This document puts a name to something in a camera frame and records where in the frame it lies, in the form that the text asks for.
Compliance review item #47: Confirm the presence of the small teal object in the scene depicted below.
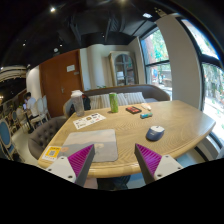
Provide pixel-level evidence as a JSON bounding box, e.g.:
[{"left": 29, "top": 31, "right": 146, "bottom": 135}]
[{"left": 140, "top": 112, "right": 153, "bottom": 119}]

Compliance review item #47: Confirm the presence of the grey curved sofa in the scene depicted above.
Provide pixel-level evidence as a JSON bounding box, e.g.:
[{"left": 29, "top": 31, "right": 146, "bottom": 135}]
[{"left": 62, "top": 83, "right": 171, "bottom": 118}]

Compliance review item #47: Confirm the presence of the wooden table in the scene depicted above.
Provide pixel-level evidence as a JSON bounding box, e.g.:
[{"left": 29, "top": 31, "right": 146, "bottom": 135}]
[{"left": 37, "top": 99, "right": 217, "bottom": 179}]

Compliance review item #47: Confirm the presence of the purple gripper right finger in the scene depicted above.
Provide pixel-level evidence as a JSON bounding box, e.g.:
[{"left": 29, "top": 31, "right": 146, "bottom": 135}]
[{"left": 134, "top": 144, "right": 182, "bottom": 184}]

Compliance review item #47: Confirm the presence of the striped cushion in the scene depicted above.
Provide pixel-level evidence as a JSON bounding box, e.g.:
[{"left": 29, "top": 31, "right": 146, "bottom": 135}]
[{"left": 124, "top": 92, "right": 145, "bottom": 105}]

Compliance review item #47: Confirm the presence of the yellow QR code sticker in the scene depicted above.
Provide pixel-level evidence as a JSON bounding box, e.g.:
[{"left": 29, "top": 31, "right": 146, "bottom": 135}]
[{"left": 42, "top": 146, "right": 61, "bottom": 161}]

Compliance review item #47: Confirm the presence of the grey tufted armchair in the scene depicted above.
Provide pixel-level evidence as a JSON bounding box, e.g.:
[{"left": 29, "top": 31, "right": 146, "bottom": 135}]
[{"left": 28, "top": 118, "right": 66, "bottom": 159}]

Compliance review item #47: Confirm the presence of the red and black card box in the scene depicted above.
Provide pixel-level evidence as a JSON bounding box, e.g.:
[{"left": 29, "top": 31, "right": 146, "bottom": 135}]
[{"left": 126, "top": 106, "right": 142, "bottom": 114}]

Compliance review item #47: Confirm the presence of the brown wooden door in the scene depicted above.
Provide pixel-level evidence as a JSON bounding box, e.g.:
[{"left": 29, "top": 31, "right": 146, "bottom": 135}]
[{"left": 40, "top": 50, "right": 83, "bottom": 117}]

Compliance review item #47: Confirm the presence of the blue and white computer mouse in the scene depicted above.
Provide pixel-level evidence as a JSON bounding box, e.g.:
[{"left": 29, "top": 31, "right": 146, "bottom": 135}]
[{"left": 146, "top": 126, "right": 165, "bottom": 141}]

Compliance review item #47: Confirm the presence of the white small object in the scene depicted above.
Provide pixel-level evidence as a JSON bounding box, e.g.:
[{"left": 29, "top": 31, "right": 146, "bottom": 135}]
[{"left": 141, "top": 103, "right": 151, "bottom": 111}]

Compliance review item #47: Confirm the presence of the seated person in white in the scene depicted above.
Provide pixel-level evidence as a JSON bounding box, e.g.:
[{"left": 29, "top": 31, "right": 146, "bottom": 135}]
[{"left": 25, "top": 92, "right": 39, "bottom": 120}]

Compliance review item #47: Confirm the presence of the green drink can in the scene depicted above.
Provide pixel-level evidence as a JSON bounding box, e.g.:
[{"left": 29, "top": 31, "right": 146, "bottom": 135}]
[{"left": 109, "top": 93, "right": 118, "bottom": 113}]

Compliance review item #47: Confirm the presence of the white printed menu sheet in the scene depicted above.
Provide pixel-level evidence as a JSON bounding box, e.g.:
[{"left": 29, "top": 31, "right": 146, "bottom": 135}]
[{"left": 73, "top": 113, "right": 105, "bottom": 130}]

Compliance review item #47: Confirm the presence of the arched glass cabinet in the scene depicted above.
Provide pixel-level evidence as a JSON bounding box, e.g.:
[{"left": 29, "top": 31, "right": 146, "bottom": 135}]
[{"left": 109, "top": 51, "right": 138, "bottom": 86}]

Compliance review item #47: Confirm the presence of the grey mouse pad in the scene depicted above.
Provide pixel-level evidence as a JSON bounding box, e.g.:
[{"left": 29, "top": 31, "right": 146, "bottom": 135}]
[{"left": 59, "top": 129, "right": 118, "bottom": 162}]

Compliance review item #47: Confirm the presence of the clear plastic water bottle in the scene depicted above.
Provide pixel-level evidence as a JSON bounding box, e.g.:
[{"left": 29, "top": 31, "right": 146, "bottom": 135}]
[{"left": 71, "top": 90, "right": 84, "bottom": 116}]

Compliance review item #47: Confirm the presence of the blue round back chair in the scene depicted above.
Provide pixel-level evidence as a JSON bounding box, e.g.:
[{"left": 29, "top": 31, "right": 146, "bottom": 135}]
[{"left": 0, "top": 119, "right": 15, "bottom": 159}]

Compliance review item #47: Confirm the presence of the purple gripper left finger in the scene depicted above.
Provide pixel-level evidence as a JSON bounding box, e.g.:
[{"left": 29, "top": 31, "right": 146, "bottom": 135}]
[{"left": 47, "top": 145, "right": 95, "bottom": 187}]

